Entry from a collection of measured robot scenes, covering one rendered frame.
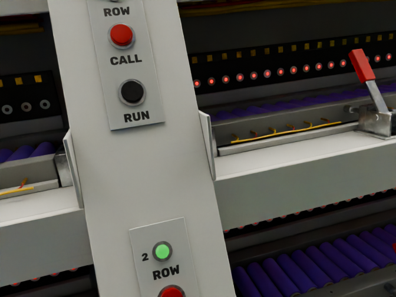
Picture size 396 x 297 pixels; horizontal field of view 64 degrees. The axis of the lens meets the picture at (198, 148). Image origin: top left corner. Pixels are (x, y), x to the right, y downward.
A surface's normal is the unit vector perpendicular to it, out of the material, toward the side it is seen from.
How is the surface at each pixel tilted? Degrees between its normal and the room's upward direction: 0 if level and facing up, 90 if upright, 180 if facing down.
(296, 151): 20
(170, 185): 90
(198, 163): 90
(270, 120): 111
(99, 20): 90
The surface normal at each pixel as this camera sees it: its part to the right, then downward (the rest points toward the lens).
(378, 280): -0.11, -0.95
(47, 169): 0.26, 0.26
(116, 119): 0.21, -0.10
